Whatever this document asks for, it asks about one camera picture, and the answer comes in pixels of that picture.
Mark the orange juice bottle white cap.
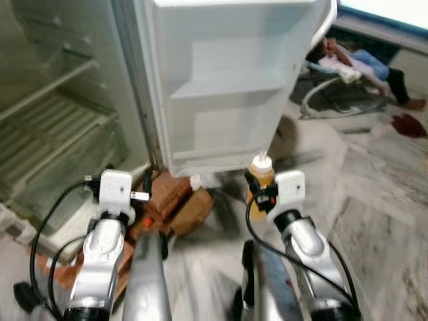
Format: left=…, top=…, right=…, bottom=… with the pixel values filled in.
left=248, top=151, right=277, bottom=222

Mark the grey fridge door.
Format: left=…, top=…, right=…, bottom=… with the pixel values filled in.
left=132, top=0, right=339, bottom=179

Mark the grey fridge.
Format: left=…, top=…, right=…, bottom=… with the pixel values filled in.
left=0, top=0, right=160, bottom=225

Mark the orange clay brick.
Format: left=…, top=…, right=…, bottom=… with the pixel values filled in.
left=147, top=173, right=193, bottom=225

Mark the grey left robot leg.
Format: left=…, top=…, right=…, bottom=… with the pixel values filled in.
left=122, top=229, right=173, bottom=321

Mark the dark red cloth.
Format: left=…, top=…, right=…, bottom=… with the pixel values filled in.
left=391, top=113, right=428, bottom=140

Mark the person with dark hair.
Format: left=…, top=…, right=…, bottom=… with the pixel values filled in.
left=314, top=37, right=427, bottom=112

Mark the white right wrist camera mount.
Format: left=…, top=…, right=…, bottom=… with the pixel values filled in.
left=267, top=169, right=308, bottom=223

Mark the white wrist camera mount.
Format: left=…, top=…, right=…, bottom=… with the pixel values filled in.
left=98, top=169, right=135, bottom=219
left=267, top=169, right=308, bottom=223

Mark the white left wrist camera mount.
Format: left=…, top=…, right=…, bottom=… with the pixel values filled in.
left=98, top=169, right=135, bottom=219

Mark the white frame baby bouncer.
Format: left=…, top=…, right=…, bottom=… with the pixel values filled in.
left=298, top=59, right=397, bottom=122

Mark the white wire fridge shelf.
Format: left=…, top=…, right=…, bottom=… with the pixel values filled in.
left=0, top=92, right=126, bottom=196

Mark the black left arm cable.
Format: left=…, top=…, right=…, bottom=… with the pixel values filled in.
left=13, top=179, right=102, bottom=318

